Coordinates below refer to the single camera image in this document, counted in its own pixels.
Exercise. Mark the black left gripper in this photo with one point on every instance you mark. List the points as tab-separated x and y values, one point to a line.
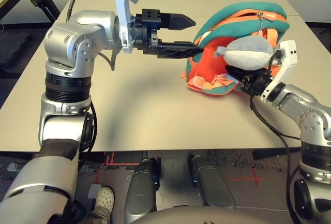
146	30

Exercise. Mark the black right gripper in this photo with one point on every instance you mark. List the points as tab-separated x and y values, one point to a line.
257	81

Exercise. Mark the orange and teal backpack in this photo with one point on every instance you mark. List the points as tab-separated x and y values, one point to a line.
207	61

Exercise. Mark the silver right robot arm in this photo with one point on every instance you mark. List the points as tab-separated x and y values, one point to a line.
297	99

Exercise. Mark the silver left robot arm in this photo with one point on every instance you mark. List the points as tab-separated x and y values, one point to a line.
77	32

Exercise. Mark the black table foot bar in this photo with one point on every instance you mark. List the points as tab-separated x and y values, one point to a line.
18	155
274	152

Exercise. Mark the grey right robot leg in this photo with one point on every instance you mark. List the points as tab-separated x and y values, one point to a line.
212	185

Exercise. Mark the grey robot leg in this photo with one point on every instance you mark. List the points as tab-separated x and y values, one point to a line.
212	185
142	187

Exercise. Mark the grey robot torso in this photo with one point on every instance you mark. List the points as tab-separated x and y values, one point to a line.
207	217

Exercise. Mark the grey left robot leg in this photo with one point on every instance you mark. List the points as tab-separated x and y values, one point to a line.
142	187

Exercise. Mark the grey square floor plate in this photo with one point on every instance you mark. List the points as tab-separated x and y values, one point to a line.
93	191

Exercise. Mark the white perforated clog shoe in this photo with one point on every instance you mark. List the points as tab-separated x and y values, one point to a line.
105	198

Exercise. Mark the olive trouser leg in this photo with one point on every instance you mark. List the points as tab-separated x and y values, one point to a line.
98	216

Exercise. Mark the silver cylinder can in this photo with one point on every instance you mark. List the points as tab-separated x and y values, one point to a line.
14	167

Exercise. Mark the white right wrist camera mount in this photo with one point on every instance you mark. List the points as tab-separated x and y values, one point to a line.
288	58

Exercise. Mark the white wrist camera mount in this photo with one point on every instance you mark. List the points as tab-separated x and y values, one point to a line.
288	58
122	14

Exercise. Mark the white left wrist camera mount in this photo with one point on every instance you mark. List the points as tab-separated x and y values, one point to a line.
122	14

